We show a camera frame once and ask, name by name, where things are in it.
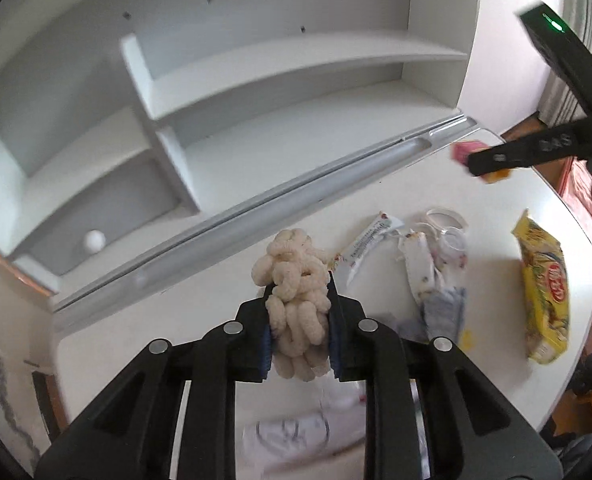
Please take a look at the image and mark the yellow snack bag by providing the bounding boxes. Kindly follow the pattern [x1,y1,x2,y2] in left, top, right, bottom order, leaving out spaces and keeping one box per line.
[512,208,572,365]

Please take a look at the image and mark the clear plastic cup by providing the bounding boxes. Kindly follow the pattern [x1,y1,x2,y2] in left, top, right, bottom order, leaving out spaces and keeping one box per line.
[438,227,469,271]

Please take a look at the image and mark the white tube wrapper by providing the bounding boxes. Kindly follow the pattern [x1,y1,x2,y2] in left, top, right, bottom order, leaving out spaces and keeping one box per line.
[332,211,402,288]

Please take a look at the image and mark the torn white printed wrapper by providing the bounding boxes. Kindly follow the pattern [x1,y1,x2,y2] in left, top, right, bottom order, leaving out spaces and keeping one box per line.
[398,230,444,306]

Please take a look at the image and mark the cream fluffy knit toy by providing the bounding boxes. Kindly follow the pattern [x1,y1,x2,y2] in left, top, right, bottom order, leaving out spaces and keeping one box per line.
[252,229,333,383]

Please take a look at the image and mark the white plastic bag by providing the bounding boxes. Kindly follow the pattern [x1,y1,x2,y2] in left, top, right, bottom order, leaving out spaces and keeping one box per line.
[241,380,427,476]

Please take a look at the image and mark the grey drawer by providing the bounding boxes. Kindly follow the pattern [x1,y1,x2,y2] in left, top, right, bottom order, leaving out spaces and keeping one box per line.
[26,157,183,277]

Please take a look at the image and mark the pink cushion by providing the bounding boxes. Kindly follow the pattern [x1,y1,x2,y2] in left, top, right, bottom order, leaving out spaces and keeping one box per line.
[558,155,592,251]

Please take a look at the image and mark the grey crumpled wrapper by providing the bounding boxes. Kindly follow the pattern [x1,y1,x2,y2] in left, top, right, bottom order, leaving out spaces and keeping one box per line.
[421,287,469,343]

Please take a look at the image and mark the pink and orange wrapper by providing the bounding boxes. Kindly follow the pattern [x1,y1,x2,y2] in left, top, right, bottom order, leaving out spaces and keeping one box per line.
[451,141,513,184]

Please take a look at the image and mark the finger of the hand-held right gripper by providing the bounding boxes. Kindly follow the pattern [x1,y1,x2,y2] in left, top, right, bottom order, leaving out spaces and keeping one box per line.
[467,120,591,177]

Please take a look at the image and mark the grey pen tray rail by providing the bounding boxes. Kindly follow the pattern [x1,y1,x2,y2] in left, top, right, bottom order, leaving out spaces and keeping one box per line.
[51,115,479,321]

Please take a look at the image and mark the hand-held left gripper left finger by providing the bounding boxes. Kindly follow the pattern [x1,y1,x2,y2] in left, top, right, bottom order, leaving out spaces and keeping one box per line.
[35,282,277,480]

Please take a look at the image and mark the white desk shelf unit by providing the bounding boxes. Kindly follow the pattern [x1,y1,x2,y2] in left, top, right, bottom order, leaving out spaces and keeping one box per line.
[0,0,484,306]

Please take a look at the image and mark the clear plastic ring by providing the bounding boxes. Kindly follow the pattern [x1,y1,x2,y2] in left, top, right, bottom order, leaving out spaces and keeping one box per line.
[424,208,469,233]

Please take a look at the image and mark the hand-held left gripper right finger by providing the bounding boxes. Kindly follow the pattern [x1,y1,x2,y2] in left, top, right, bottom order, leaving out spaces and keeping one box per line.
[326,270,564,480]

